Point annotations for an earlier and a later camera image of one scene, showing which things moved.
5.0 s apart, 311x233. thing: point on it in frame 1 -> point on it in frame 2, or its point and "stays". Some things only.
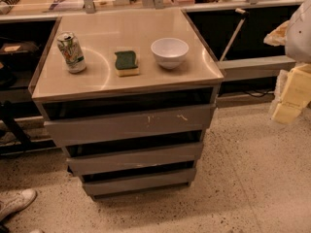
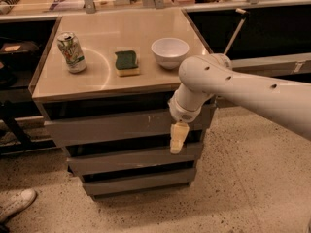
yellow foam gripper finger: x=296 y=93 -> x=178 y=135
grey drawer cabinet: x=128 y=96 stays
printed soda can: x=72 y=52 stays
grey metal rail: x=256 y=68 stays
